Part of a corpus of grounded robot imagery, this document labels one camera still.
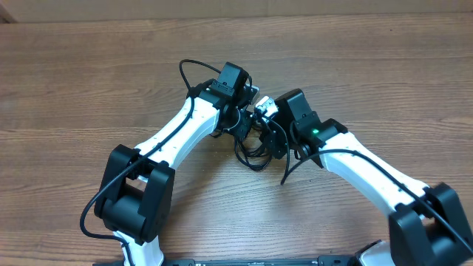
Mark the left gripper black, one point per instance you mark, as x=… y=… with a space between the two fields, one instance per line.
x=242 y=128

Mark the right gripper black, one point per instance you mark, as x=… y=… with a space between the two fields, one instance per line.
x=271 y=141

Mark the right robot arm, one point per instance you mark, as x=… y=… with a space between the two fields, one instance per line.
x=427 y=225

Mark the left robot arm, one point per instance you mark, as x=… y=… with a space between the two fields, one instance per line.
x=135 y=194

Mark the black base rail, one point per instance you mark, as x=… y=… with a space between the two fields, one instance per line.
x=324 y=260

